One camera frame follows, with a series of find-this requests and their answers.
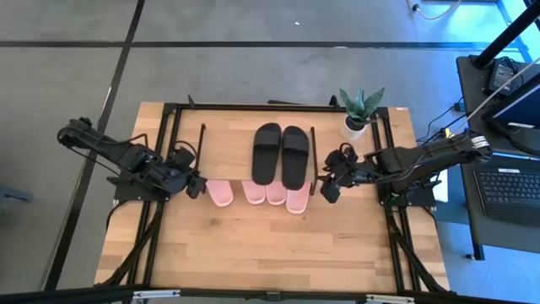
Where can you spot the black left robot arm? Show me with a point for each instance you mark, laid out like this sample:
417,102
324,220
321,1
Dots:
126,156

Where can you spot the black power adapter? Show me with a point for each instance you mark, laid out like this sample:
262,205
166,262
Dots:
500,76

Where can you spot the wooden shelf with black frame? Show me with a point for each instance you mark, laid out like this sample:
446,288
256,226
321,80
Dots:
228,156

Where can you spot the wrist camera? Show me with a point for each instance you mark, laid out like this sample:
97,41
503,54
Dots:
183,158
337,158

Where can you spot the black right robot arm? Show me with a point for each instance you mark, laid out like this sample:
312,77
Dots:
422,160

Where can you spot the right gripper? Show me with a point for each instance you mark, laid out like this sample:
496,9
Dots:
356,175

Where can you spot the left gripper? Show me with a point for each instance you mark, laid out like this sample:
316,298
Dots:
176,180

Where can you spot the black slide sandal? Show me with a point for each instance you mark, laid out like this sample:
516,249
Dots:
295,160
266,156

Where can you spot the white card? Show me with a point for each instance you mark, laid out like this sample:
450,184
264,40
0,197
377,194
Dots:
441,193

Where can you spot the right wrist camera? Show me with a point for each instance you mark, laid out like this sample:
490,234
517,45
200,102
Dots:
337,158

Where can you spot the black tilted display screen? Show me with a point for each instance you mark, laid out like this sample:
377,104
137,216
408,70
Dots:
519,135

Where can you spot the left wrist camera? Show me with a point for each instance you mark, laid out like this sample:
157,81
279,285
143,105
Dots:
183,158

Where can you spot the snake plant in white pot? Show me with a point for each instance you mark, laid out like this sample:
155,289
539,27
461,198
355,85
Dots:
353,131

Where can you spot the silver bracket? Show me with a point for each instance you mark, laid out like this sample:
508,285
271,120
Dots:
390,299
156,294

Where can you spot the black aluminium rig frame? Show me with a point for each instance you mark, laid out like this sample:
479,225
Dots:
274,107

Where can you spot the black laptop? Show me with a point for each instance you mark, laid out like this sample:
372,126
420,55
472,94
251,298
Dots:
506,190

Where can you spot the black side desk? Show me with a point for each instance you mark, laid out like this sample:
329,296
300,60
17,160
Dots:
476,236

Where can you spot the black stand pole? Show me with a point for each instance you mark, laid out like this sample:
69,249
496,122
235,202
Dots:
506,34

